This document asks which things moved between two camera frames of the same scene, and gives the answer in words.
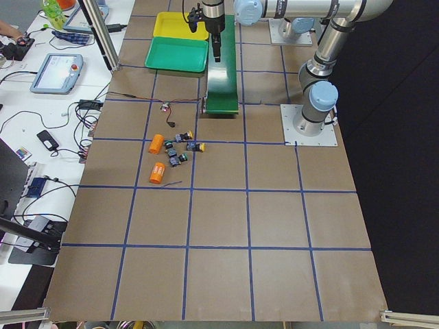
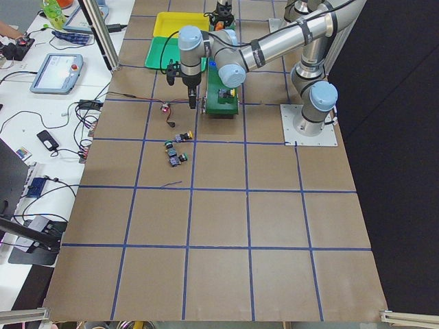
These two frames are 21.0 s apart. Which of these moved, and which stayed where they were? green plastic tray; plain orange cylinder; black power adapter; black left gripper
Moved: black left gripper; plain orange cylinder
Stayed: green plastic tray; black power adapter
